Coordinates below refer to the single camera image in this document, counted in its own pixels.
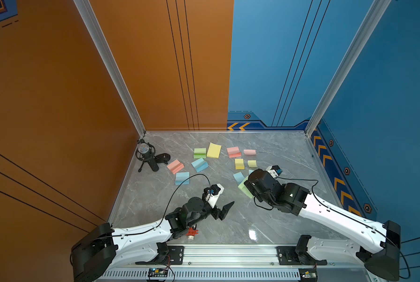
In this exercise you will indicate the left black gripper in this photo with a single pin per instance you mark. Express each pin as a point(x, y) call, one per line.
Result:
point(222, 212)

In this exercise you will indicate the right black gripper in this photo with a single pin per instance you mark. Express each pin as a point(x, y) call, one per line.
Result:
point(248, 184)

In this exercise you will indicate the large green memo pad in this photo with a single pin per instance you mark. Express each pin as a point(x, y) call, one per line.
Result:
point(242, 187)

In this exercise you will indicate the torn yellow page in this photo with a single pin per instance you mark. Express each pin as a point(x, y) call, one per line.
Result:
point(252, 163)

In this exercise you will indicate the blue curved memo pad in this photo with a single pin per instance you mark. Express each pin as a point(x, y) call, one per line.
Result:
point(239, 177)

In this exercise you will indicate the small yellow memo pad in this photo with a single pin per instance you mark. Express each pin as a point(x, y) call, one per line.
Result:
point(239, 164)

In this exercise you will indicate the torn pink page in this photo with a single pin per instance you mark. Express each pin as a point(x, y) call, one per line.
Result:
point(249, 152)

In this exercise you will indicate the pink memo pad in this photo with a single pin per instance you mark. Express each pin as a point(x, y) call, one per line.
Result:
point(175, 166)
point(234, 152)

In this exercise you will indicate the large yellow memo pad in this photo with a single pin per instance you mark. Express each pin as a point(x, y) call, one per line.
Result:
point(214, 151)

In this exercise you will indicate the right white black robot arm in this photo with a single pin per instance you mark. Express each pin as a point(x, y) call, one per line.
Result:
point(368, 243)

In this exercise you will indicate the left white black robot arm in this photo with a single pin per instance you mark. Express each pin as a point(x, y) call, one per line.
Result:
point(105, 247)

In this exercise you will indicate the light blue memo pad left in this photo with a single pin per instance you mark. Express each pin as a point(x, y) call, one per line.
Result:
point(182, 178)

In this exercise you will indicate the small green memo pad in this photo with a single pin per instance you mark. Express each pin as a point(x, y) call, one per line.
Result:
point(199, 153)

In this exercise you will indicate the red toy brick car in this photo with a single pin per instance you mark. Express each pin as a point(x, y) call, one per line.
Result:
point(192, 232)

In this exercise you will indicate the left green circuit board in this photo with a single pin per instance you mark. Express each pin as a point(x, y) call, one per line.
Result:
point(158, 273)

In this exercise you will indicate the right circuit board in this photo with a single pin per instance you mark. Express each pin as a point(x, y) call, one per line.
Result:
point(307, 275)

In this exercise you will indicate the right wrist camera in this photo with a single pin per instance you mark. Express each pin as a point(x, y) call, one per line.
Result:
point(275, 171)

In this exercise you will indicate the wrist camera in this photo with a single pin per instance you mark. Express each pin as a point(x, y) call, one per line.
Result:
point(275, 171)
point(211, 194)

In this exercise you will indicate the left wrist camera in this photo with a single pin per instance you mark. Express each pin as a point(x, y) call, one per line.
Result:
point(211, 194)

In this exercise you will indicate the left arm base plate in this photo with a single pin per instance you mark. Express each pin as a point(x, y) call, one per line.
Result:
point(168, 255)

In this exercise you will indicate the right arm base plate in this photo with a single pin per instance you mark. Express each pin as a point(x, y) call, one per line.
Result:
point(289, 256)

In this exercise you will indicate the aluminium front rail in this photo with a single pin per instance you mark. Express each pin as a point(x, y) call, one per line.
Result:
point(236, 263)

